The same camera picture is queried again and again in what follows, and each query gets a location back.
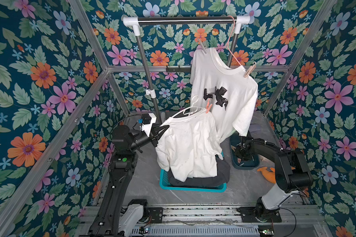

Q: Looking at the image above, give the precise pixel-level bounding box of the pink wire hanger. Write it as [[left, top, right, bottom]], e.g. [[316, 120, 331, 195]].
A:
[[216, 15, 243, 67]]

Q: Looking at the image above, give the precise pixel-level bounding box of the white steel clothes rack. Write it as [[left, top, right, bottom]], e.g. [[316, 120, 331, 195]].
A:
[[122, 15, 250, 123]]

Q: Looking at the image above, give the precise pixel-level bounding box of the white printed t-shirt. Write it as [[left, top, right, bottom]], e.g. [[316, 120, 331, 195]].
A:
[[190, 48, 258, 142]]

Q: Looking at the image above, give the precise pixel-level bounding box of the pink clothespin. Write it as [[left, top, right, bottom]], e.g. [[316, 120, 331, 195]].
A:
[[206, 99, 213, 113]]

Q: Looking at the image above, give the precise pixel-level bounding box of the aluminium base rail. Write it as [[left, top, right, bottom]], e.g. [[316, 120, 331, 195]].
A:
[[77, 204, 333, 237]]

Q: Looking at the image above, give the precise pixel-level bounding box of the plain white t-shirt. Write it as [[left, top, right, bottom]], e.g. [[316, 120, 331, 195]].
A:
[[156, 109, 222, 180]]

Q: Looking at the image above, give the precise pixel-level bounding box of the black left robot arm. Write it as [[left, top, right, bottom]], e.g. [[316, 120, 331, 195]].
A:
[[85, 125, 169, 237]]

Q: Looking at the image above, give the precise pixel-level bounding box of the teal laundry basket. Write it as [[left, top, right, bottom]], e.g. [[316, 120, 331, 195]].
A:
[[159, 156, 230, 193]]

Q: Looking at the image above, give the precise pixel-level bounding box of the white plastic hanger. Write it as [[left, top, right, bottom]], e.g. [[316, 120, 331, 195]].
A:
[[170, 95, 204, 118]]

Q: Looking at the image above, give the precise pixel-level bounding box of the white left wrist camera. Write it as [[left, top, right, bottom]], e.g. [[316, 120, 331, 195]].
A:
[[140, 113, 157, 137]]

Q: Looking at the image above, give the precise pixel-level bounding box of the orange plush toy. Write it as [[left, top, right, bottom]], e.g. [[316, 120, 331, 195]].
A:
[[257, 167, 276, 184]]

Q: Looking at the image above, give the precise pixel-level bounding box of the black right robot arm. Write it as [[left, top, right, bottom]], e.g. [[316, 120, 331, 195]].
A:
[[231, 133, 313, 222]]

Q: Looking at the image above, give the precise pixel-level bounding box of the black wall hook rail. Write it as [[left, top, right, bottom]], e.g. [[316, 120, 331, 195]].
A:
[[166, 66, 191, 73]]

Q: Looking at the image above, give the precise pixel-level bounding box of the dark grey t-shirt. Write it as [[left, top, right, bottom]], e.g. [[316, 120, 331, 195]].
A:
[[167, 155, 230, 188]]

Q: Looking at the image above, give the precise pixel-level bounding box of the teal clothespin tray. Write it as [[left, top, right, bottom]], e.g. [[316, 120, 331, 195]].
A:
[[229, 132, 260, 170]]

